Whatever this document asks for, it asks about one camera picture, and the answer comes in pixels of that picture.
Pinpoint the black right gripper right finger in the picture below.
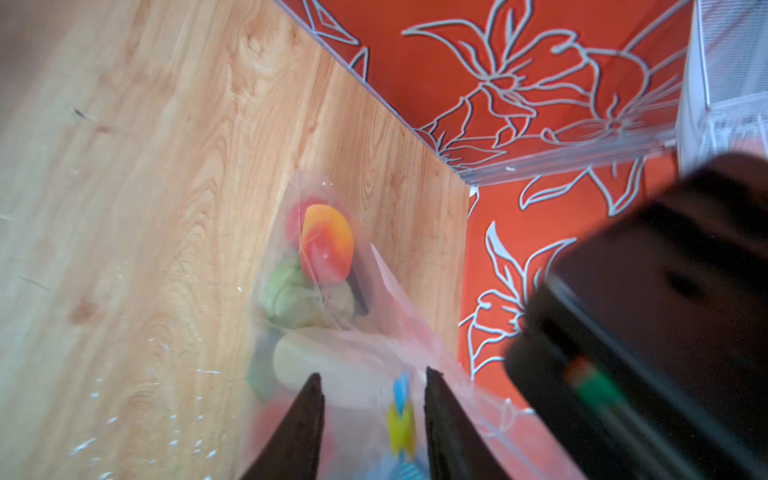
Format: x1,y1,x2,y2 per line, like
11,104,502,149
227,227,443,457
424,367,510,480

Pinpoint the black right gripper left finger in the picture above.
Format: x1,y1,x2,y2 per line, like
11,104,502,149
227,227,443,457
239,371,326,480

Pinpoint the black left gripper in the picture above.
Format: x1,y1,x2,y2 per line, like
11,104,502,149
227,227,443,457
504,153,767,479

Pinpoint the clear zip top bag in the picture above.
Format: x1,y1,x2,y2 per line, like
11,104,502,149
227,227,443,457
237,173,581,479

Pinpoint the green cabbage toy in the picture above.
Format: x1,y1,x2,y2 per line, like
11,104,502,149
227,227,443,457
259,254,356,329

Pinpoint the yellow orange pepper toy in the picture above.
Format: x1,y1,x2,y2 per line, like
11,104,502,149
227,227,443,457
299,204,355,286

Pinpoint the white daikon toy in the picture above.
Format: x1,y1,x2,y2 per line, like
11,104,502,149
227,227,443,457
274,328,409,410

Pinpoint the aluminium frame rail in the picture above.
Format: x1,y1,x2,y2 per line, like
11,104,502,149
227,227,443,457
459,131,677,186

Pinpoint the clear plastic wall bin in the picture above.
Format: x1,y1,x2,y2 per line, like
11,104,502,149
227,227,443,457
676,0,767,176

